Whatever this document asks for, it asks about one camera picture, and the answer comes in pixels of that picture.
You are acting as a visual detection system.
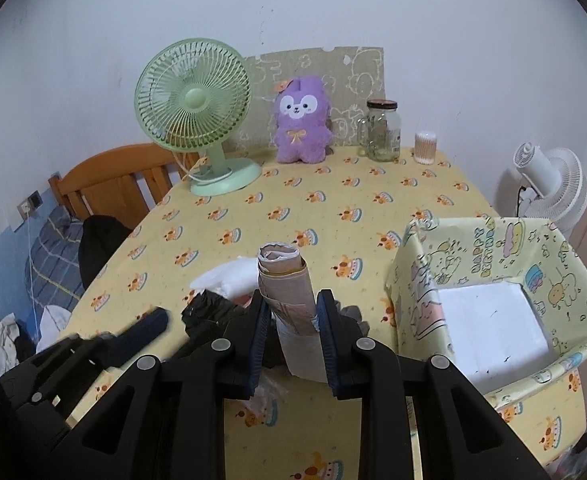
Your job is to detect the patterned cardboard backboard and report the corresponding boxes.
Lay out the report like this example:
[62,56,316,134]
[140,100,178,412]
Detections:
[224,47,386,152]

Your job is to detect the black clothing on chair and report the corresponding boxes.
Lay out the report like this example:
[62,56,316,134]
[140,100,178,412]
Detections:
[78,214,132,289]

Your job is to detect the white standing fan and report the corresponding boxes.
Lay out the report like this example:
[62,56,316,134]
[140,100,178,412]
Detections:
[514,142,587,235]

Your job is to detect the grey fuzzy socks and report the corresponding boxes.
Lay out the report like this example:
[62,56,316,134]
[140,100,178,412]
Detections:
[337,301,369,337]

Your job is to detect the white towel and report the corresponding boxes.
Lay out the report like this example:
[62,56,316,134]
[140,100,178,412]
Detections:
[189,257,258,300]

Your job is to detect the glass jar with lid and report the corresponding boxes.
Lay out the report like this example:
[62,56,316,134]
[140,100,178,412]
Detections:
[357,99,402,162]

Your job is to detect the patterned fabric storage box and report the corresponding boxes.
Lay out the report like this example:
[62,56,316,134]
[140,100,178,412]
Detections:
[386,217,587,408]

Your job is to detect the green desk fan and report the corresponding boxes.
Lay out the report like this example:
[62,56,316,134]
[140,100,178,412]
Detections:
[134,38,262,196]

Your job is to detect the yellow cake-pattern tablecloth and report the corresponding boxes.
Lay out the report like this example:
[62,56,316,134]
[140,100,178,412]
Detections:
[66,146,586,464]

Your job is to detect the cotton swab container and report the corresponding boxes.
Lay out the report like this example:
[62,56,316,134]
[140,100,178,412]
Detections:
[413,131,438,165]

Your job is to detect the white cloth on floor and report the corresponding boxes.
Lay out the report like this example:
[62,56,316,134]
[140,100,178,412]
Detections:
[0,304,71,376]

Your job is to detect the beige stockings pack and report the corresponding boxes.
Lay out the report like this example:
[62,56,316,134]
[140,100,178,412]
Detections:
[258,243,327,384]

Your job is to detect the wooden chair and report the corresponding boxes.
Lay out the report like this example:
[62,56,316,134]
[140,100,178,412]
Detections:
[48,143,199,229]

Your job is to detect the black socks bundle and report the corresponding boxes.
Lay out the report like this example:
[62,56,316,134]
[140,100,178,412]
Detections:
[182,290,244,347]

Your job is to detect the blue plaid bedding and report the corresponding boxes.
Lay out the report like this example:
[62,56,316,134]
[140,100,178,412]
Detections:
[25,206,84,313]

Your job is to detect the wall power outlet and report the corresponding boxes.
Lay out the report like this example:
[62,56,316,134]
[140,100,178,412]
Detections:
[16,191,43,220]

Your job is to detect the purple plush toy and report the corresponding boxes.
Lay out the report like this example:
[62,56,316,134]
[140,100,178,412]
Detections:
[274,75,333,164]

